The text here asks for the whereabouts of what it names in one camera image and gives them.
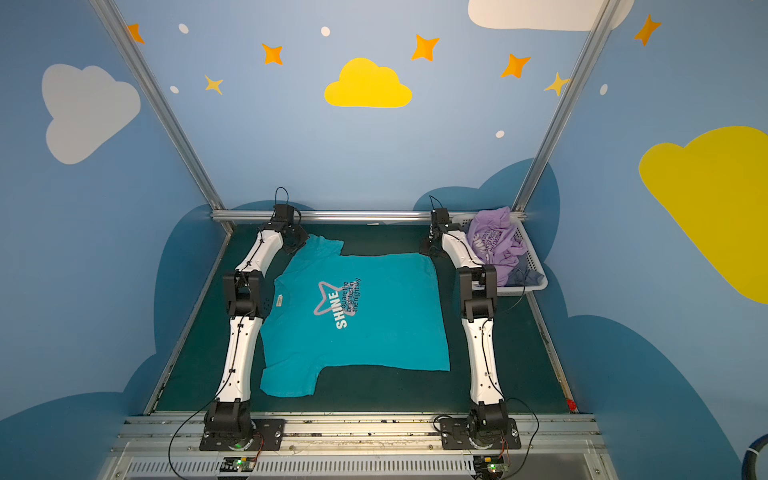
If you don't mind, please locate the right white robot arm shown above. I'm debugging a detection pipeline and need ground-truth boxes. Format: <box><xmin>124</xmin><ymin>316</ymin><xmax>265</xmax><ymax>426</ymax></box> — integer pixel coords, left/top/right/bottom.
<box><xmin>423</xmin><ymin>207</ymin><xmax>510</xmax><ymax>449</ymax></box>

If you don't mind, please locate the left green circuit board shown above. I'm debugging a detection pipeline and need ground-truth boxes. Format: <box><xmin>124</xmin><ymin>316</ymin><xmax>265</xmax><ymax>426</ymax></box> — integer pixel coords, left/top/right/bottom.
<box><xmin>219</xmin><ymin>457</ymin><xmax>257</xmax><ymax>473</ymax></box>

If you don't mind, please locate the front aluminium rail base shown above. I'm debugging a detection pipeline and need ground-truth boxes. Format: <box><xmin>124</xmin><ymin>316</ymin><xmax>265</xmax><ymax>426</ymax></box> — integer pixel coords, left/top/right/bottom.
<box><xmin>98</xmin><ymin>412</ymin><xmax>618</xmax><ymax>479</ymax></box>

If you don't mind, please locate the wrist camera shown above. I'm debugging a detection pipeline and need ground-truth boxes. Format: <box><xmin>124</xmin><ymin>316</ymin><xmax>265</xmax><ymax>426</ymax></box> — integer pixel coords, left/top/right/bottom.
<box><xmin>271</xmin><ymin>204</ymin><xmax>297</xmax><ymax>223</ymax></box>
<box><xmin>430</xmin><ymin>208</ymin><xmax>451</xmax><ymax>228</ymax></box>

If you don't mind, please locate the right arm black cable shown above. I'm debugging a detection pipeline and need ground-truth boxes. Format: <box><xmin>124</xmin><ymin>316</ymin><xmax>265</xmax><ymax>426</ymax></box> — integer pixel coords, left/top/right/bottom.
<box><xmin>497</xmin><ymin>395</ymin><xmax>541</xmax><ymax>480</ymax></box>

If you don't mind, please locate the teal printed t-shirt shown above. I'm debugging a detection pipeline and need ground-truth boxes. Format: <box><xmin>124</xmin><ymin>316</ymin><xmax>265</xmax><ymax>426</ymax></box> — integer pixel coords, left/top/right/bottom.
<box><xmin>260</xmin><ymin>235</ymin><xmax>450</xmax><ymax>398</ymax></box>

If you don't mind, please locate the white plastic laundry basket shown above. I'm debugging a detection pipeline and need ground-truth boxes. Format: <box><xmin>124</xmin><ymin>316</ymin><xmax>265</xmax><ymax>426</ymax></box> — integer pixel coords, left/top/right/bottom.
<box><xmin>442</xmin><ymin>207</ymin><xmax>548</xmax><ymax>295</ymax></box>

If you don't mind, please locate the aluminium frame post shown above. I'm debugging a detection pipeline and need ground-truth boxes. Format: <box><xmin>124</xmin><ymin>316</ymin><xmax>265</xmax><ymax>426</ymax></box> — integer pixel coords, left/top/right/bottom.
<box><xmin>512</xmin><ymin>0</ymin><xmax>623</xmax><ymax>213</ymax></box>
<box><xmin>90</xmin><ymin>0</ymin><xmax>225</xmax><ymax>210</ymax></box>

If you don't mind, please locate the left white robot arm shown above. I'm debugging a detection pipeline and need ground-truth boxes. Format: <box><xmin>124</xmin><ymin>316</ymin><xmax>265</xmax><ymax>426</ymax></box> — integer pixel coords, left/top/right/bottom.
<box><xmin>200</xmin><ymin>203</ymin><xmax>308</xmax><ymax>451</ymax></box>

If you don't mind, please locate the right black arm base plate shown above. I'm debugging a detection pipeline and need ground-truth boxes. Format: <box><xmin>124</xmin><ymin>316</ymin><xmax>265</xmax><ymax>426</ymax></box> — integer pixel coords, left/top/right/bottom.
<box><xmin>432</xmin><ymin>415</ymin><xmax>522</xmax><ymax>450</ymax></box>

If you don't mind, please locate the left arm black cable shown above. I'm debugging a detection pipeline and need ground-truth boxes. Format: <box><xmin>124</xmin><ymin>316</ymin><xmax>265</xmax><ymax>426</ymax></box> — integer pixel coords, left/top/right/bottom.
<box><xmin>167</xmin><ymin>383</ymin><xmax>223</xmax><ymax>480</ymax></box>

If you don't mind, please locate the rear horizontal aluminium frame bar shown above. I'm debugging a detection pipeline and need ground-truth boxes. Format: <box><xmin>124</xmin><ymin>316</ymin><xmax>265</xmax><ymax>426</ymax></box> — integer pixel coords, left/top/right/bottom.
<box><xmin>211</xmin><ymin>209</ymin><xmax>527</xmax><ymax>226</ymax></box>

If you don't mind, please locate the right green circuit board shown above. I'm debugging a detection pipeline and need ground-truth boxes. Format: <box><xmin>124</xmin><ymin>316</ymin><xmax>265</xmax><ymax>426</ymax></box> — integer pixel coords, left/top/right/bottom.
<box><xmin>472</xmin><ymin>456</ymin><xmax>508</xmax><ymax>480</ymax></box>

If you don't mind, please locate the right aluminium frame post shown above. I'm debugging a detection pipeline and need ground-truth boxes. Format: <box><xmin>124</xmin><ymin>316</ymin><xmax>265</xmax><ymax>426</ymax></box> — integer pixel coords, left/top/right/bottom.
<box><xmin>512</xmin><ymin>0</ymin><xmax>623</xmax><ymax>213</ymax></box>

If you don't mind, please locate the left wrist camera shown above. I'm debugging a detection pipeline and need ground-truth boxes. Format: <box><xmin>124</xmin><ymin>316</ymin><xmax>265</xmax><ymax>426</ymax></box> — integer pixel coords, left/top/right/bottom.
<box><xmin>271</xmin><ymin>204</ymin><xmax>297</xmax><ymax>223</ymax></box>

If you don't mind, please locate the dark blue t-shirt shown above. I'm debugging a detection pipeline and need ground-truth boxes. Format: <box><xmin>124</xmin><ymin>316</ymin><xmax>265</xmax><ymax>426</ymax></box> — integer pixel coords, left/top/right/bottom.
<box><xmin>506</xmin><ymin>254</ymin><xmax>544</xmax><ymax>287</ymax></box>

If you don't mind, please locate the purple t-shirt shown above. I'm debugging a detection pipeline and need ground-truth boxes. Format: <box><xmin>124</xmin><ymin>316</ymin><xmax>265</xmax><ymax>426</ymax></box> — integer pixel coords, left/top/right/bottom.
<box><xmin>467</xmin><ymin>207</ymin><xmax>528</xmax><ymax>287</ymax></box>

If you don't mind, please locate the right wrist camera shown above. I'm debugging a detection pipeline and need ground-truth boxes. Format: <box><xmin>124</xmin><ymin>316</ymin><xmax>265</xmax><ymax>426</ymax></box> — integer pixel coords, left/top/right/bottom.
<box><xmin>430</xmin><ymin>208</ymin><xmax>451</xmax><ymax>228</ymax></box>

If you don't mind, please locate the left aluminium frame post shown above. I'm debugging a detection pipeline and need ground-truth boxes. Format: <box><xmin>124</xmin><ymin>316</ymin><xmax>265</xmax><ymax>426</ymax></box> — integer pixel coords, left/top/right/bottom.
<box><xmin>90</xmin><ymin>0</ymin><xmax>225</xmax><ymax>210</ymax></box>

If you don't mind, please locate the green circuit board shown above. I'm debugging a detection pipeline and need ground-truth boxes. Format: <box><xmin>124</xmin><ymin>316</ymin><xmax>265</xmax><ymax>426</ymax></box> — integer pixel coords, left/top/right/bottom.
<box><xmin>219</xmin><ymin>457</ymin><xmax>257</xmax><ymax>473</ymax></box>
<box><xmin>472</xmin><ymin>456</ymin><xmax>508</xmax><ymax>480</ymax></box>

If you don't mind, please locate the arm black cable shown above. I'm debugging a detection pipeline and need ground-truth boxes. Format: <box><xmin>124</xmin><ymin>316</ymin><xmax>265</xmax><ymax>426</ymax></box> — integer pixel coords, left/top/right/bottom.
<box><xmin>497</xmin><ymin>395</ymin><xmax>541</xmax><ymax>480</ymax></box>
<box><xmin>167</xmin><ymin>383</ymin><xmax>223</xmax><ymax>480</ymax></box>

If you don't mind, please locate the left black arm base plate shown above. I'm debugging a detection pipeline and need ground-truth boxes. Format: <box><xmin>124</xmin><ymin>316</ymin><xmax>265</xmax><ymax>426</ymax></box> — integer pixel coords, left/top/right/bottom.
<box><xmin>199</xmin><ymin>418</ymin><xmax>286</xmax><ymax>452</ymax></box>

